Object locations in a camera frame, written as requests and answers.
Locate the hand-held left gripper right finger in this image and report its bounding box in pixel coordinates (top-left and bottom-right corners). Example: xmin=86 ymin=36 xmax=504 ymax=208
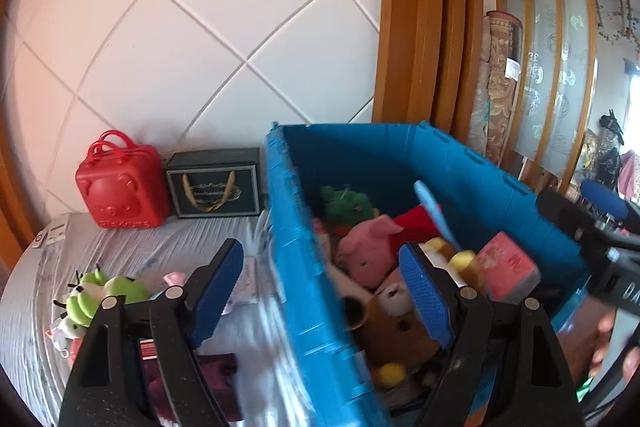
xmin=398 ymin=242 xmax=586 ymax=427

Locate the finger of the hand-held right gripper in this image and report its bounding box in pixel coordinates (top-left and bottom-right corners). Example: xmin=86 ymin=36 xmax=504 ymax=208
xmin=536 ymin=188 xmax=608 ymax=240
xmin=580 ymin=180 xmax=630 ymax=228

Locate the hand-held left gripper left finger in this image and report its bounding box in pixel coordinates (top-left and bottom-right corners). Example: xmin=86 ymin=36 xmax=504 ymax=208
xmin=57 ymin=238 xmax=246 ymax=427

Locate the pink tissue pack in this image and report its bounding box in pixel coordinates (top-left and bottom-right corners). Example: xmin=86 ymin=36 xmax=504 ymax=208
xmin=475 ymin=231 xmax=542 ymax=303

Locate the blue plastic storage crate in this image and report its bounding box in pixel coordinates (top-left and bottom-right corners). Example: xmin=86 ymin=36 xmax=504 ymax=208
xmin=264 ymin=121 xmax=591 ymax=427

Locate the grey covered desktop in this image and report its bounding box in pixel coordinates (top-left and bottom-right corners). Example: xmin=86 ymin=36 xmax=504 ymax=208
xmin=0 ymin=212 xmax=321 ymax=427

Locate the person's right hand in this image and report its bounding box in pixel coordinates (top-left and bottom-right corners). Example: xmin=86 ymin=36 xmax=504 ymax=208
xmin=589 ymin=309 xmax=640 ymax=380

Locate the yellow plush piece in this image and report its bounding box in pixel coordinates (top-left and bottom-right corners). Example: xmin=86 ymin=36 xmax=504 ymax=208
xmin=447 ymin=249 xmax=477 ymax=282

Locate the brown bear plush toy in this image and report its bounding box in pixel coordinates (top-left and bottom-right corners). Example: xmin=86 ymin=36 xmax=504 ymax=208
xmin=357 ymin=272 xmax=451 ymax=378

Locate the pink pig plush toy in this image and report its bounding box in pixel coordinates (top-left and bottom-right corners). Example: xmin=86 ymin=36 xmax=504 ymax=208
xmin=334 ymin=214 xmax=405 ymax=290

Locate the red cloth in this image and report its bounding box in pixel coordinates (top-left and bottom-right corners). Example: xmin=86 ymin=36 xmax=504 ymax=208
xmin=392 ymin=204 xmax=443 ymax=233

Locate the white tube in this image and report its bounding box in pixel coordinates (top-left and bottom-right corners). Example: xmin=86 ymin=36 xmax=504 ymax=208
xmin=325 ymin=257 xmax=373 ymax=303

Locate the dark maroon pouch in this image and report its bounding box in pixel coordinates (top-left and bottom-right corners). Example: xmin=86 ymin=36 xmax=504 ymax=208
xmin=137 ymin=339 xmax=238 ymax=427

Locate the yellow plush ball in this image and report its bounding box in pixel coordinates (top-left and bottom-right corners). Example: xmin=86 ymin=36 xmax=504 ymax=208
xmin=377 ymin=363 xmax=407 ymax=389

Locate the dark green plush toy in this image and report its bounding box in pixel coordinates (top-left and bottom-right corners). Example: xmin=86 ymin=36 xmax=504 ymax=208
xmin=320 ymin=186 xmax=376 ymax=233

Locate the green caterpillar toy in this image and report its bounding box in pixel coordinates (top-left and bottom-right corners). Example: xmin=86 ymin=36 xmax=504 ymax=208
xmin=52 ymin=264 xmax=151 ymax=323

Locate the rolled patterned carpet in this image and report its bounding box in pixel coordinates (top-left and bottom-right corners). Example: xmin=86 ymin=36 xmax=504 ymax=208
xmin=467 ymin=9 xmax=523 ymax=165

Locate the wooden frosted glass partition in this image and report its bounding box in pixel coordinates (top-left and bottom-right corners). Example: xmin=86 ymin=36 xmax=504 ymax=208
xmin=487 ymin=0 xmax=601 ymax=195

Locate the red bear carry case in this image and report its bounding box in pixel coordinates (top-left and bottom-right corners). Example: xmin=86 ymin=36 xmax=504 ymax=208
xmin=75 ymin=130 xmax=171 ymax=230

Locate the small white red toy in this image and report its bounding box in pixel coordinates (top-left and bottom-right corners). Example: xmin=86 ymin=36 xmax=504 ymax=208
xmin=46 ymin=316 xmax=85 ymax=360

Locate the white remote control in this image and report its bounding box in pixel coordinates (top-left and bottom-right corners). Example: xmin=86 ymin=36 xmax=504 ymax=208
xmin=31 ymin=214 xmax=71 ymax=249

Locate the light blue plastic handle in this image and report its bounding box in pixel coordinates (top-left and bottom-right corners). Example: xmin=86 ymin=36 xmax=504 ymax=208
xmin=414 ymin=180 xmax=461 ymax=253

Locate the wooden side frame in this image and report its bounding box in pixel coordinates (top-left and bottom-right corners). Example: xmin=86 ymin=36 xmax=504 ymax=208
xmin=0 ymin=107 xmax=31 ymax=268

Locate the wooden door frame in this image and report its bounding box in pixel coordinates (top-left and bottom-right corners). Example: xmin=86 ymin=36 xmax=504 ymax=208
xmin=372 ymin=0 xmax=486 ymax=158

